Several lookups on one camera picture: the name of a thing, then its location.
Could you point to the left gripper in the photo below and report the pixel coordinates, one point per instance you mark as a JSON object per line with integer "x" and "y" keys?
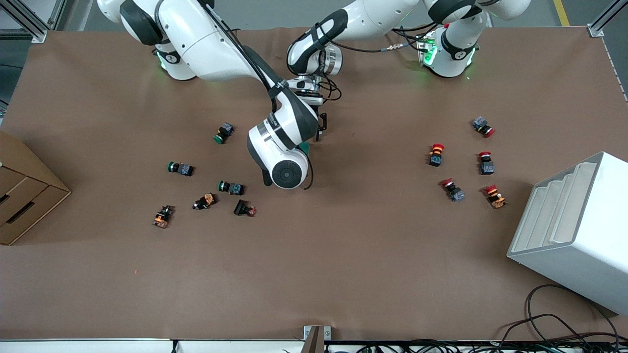
{"x": 321, "y": 122}

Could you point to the green load switch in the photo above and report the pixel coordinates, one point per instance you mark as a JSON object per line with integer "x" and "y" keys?
{"x": 305, "y": 148}

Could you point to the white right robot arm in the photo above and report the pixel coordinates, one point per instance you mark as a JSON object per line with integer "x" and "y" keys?
{"x": 206, "y": 44}

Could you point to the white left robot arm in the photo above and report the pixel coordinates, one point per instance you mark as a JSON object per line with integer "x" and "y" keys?
{"x": 373, "y": 19}

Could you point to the green mushroom push button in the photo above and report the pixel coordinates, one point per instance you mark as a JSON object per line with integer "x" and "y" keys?
{"x": 180, "y": 168}
{"x": 231, "y": 187}
{"x": 223, "y": 133}

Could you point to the red mushroom push button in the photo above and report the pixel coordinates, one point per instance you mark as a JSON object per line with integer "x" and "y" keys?
{"x": 453, "y": 189}
{"x": 484, "y": 127}
{"x": 436, "y": 154}
{"x": 486, "y": 163}

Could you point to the red mushroom button orange block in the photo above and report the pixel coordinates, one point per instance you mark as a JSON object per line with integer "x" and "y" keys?
{"x": 495, "y": 196}

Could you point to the brown cardboard drawer box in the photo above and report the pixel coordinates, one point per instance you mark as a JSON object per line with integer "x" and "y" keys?
{"x": 24, "y": 196}

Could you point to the white tiered storage rack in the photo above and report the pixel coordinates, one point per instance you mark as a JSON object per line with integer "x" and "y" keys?
{"x": 579, "y": 235}

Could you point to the black selector switch orange block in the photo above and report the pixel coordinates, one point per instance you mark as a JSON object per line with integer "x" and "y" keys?
{"x": 205, "y": 201}
{"x": 163, "y": 216}

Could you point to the metal table edge bracket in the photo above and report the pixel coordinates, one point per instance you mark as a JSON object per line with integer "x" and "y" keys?
{"x": 316, "y": 339}

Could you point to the aluminium frame post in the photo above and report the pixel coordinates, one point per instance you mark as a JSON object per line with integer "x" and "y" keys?
{"x": 606, "y": 17}
{"x": 29, "y": 22}

